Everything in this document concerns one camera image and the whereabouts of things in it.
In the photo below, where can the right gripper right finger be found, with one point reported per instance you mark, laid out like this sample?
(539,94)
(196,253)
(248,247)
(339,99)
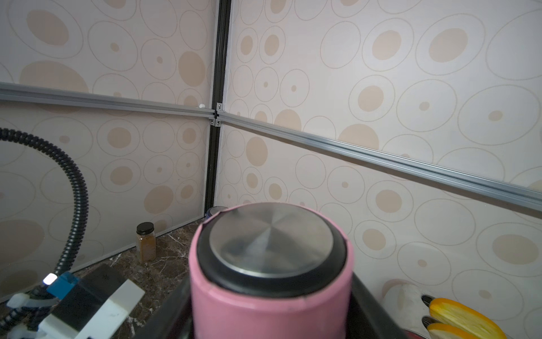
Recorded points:
(366,318)

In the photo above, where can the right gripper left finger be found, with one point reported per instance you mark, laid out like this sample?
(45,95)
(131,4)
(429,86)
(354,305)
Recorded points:
(174,318)

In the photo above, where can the pink thermos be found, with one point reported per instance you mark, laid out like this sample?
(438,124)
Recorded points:
(270,270)

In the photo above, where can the blue thermos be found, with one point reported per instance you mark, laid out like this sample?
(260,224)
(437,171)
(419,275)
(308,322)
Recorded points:
(214,211)

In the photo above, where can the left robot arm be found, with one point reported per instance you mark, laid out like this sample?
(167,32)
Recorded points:
(20,236)

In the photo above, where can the rear yellow toast slice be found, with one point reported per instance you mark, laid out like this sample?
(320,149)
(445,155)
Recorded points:
(453,313)

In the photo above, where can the small brown bottle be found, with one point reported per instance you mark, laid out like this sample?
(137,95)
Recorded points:
(146,244)

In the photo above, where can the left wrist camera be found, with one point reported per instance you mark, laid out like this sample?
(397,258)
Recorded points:
(94,306)

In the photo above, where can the horizontal aluminium frame bar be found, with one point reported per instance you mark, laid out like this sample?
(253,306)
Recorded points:
(509,194)

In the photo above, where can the left aluminium frame bar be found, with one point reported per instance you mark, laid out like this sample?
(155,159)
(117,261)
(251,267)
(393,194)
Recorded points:
(31,94)

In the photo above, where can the left black frame post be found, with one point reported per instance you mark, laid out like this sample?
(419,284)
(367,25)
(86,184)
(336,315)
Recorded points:
(219,86)

